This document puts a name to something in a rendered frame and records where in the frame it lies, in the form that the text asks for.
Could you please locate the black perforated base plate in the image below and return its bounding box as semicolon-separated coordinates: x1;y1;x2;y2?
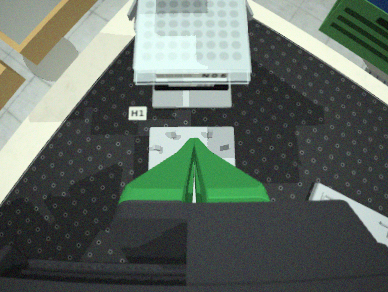
0;17;388;262

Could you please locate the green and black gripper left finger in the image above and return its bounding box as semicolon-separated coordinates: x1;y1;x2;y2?
118;138;194;204

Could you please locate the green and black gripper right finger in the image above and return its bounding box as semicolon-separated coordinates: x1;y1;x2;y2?
194;138;271;203

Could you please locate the pale grey multiwell plate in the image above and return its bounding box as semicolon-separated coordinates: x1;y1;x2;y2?
133;0;252;86

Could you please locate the grey flat plate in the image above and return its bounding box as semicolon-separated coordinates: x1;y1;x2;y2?
154;85;229;91

